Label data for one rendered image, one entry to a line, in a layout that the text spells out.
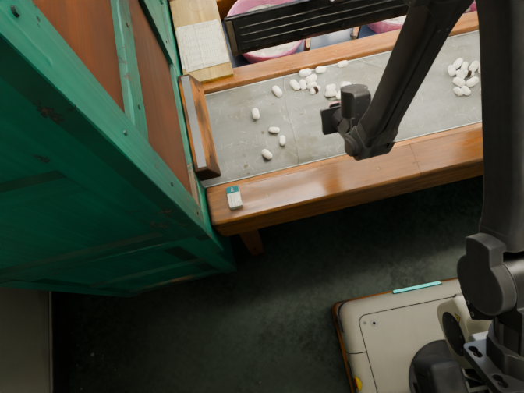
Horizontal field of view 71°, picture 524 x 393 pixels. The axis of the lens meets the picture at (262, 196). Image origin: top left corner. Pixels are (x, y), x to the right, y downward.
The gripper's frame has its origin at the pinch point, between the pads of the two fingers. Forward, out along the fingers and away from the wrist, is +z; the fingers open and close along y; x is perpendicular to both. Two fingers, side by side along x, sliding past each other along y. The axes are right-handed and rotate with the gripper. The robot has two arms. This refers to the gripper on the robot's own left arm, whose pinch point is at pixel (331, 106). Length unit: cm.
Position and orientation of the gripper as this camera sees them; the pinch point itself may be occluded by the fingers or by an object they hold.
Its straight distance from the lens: 100.9
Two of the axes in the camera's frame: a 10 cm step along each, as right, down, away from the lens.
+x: 1.8, 8.2, 5.4
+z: -1.3, -5.2, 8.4
